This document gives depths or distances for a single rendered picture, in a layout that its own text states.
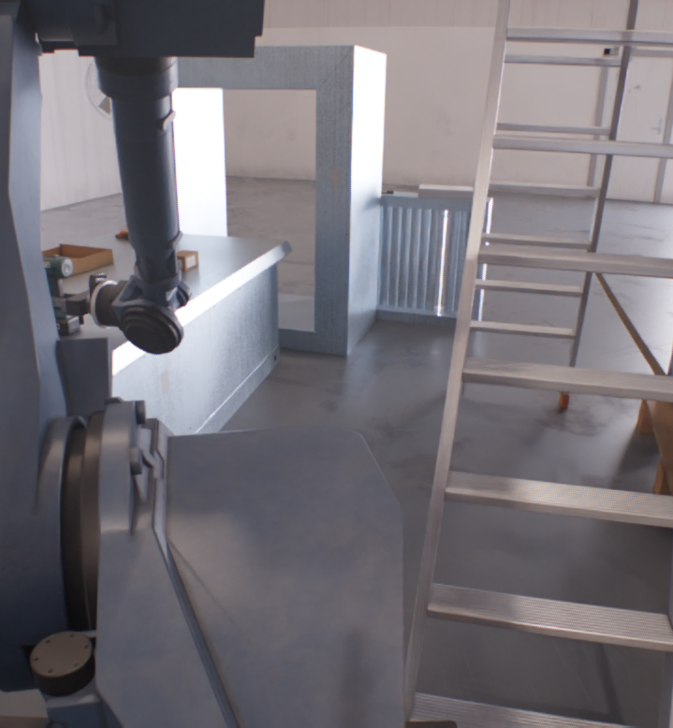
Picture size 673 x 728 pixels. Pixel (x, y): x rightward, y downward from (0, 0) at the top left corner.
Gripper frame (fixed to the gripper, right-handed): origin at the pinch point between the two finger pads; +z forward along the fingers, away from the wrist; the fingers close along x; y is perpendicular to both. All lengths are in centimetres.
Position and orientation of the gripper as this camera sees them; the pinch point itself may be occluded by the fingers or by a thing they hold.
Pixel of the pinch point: (57, 298)
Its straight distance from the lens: 215.7
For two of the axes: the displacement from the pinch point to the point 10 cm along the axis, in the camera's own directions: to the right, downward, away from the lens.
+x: 2.9, -3.5, 8.9
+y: -0.2, 9.3, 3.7
